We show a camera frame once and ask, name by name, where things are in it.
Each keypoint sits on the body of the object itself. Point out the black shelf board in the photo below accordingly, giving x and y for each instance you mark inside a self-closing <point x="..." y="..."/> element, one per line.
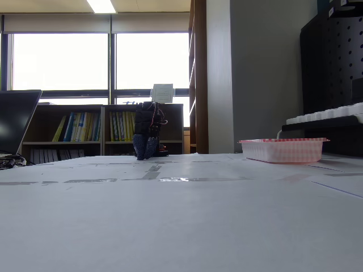
<point x="340" y="139"/>

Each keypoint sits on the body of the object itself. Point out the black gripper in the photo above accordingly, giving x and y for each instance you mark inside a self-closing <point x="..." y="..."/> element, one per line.
<point x="142" y="128"/>

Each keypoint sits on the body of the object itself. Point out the black laptop screen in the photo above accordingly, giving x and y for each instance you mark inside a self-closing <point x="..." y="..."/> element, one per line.
<point x="14" y="122"/>

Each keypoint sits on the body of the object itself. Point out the red checkered tray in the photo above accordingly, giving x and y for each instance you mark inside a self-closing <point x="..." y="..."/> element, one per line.
<point x="283" y="151"/>

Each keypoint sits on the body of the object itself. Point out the dark labelled storage box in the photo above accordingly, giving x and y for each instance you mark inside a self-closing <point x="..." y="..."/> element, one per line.
<point x="326" y="7"/>

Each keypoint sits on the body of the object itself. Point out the white paper sign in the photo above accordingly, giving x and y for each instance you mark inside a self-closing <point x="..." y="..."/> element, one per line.
<point x="163" y="93"/>

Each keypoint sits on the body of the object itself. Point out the low brown bookcase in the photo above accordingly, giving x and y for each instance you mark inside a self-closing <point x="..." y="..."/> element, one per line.
<point x="103" y="127"/>

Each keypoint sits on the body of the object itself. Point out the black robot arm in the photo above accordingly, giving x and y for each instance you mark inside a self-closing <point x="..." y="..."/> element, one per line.
<point x="162" y="153"/>

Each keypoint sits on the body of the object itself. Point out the black pegboard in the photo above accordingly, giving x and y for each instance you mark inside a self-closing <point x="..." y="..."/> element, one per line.
<point x="326" y="71"/>

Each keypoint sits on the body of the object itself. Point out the row of yellow blue books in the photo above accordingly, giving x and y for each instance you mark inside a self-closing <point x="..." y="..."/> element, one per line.
<point x="122" y="127"/>
<point x="79" y="127"/>

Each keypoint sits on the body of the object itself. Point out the tall brown shelf unit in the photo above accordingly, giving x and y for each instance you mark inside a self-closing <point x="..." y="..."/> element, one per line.
<point x="201" y="85"/>

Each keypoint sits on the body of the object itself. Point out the grey roller blind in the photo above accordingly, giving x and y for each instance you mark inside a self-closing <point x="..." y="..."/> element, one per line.
<point x="150" y="23"/>

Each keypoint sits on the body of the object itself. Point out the dark window frame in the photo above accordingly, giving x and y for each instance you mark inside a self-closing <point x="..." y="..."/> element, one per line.
<point x="111" y="71"/>

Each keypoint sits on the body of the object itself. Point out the row of white binders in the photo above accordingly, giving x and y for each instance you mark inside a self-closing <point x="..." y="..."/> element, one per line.
<point x="56" y="156"/>

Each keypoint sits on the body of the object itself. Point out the ceiling light panel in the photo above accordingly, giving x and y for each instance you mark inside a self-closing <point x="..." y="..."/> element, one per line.
<point x="101" y="5"/>

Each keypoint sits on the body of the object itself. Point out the white power strip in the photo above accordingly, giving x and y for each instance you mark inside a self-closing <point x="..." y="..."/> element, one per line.
<point x="326" y="114"/>

